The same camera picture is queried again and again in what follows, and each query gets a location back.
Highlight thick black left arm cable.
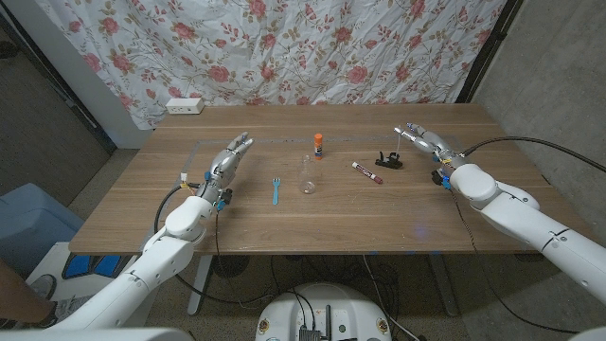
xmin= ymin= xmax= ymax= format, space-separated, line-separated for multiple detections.
xmin=153 ymin=182 xmax=203 ymax=236

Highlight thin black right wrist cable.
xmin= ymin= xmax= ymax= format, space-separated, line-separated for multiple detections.
xmin=449 ymin=187 xmax=581 ymax=335

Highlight floral fabric backdrop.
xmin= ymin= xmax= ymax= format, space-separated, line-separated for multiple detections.
xmin=35 ymin=0 xmax=508 ymax=130

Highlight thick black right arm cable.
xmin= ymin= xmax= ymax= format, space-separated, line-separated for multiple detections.
xmin=461 ymin=135 xmax=606 ymax=174

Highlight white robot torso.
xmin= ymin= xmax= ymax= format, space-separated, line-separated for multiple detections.
xmin=255 ymin=282 xmax=393 ymax=341

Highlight thin black left wrist cable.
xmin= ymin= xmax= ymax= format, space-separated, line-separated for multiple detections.
xmin=214 ymin=210 xmax=223 ymax=257

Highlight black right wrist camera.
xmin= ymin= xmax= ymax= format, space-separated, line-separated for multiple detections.
xmin=430 ymin=169 xmax=451 ymax=190

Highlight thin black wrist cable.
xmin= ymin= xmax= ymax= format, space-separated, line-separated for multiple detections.
xmin=214 ymin=210 xmax=223 ymax=257
xmin=449 ymin=187 xmax=581 ymax=335

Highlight blue plastic bin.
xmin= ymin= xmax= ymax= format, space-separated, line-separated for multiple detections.
xmin=0 ymin=183 xmax=85 ymax=275

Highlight person's brown leg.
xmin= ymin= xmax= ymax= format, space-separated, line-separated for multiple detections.
xmin=0 ymin=258 xmax=56 ymax=326

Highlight maroon dry-erase marker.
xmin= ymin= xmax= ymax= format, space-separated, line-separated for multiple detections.
xmin=350 ymin=161 xmax=384 ymax=186

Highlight black backdrop pole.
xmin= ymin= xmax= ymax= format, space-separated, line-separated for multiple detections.
xmin=455 ymin=0 xmax=525 ymax=104

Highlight white power strip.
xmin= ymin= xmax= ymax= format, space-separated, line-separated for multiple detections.
xmin=165 ymin=97 xmax=205 ymax=116

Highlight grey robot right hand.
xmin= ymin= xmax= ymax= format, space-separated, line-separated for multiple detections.
xmin=393 ymin=121 xmax=470 ymax=170

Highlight grey table leg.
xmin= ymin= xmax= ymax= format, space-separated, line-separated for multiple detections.
xmin=428 ymin=253 xmax=459 ymax=317

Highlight white table leg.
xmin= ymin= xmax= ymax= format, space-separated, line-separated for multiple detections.
xmin=187 ymin=254 xmax=214 ymax=316

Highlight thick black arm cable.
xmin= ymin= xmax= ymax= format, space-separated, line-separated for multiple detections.
xmin=153 ymin=182 xmax=203 ymax=236
xmin=461 ymin=135 xmax=606 ymax=174

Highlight white floor board blue pads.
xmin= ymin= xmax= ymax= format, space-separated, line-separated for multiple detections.
xmin=28 ymin=241 xmax=143 ymax=304

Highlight black door frame strip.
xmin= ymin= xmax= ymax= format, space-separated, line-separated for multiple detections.
xmin=0 ymin=11 xmax=117 ymax=155

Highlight grey shoe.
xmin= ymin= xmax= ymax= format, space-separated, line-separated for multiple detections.
xmin=46 ymin=296 xmax=91 ymax=331
xmin=28 ymin=273 xmax=58 ymax=300

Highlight black round floor object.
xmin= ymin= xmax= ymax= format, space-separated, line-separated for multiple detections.
xmin=211 ymin=254 xmax=251 ymax=278

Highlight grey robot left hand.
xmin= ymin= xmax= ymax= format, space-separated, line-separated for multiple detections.
xmin=196 ymin=132 xmax=256 ymax=205

